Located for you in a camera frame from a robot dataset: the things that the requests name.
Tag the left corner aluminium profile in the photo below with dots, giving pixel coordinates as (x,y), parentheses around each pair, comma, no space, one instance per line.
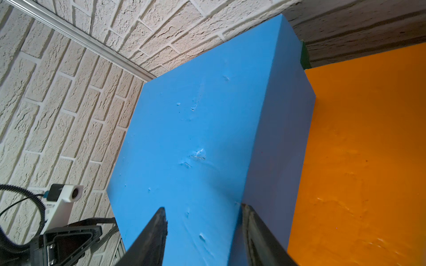
(48,18)

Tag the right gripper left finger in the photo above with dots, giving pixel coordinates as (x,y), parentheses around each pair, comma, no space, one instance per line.
(149,247)

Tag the orange shoebox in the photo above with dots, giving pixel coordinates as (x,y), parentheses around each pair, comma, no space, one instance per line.
(362,196)

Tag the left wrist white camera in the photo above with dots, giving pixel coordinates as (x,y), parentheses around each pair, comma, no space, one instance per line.
(59,204)

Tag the blue shoebox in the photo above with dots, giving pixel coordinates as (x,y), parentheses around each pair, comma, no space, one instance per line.
(227,128)

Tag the green shoebox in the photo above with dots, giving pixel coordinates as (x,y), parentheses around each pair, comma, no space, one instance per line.
(305,58)

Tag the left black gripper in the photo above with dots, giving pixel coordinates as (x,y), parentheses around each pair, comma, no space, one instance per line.
(65,246)

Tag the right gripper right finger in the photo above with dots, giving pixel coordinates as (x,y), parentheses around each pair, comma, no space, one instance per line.
(262,247)

